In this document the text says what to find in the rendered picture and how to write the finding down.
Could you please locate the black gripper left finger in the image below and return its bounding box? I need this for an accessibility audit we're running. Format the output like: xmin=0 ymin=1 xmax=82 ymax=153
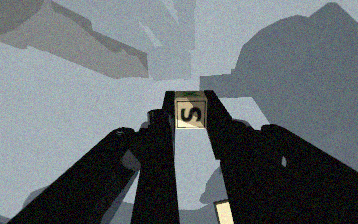
xmin=6 ymin=91 xmax=180 ymax=224

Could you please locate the beige letter s block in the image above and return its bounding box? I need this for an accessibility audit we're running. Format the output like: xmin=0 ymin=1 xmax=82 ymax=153
xmin=175 ymin=91 xmax=207 ymax=129

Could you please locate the beige mat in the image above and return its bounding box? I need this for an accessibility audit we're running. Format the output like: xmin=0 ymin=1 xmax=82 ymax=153
xmin=216 ymin=200 xmax=234 ymax=224

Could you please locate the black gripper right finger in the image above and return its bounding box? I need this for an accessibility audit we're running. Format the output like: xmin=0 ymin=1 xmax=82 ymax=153
xmin=204 ymin=90 xmax=358 ymax=224

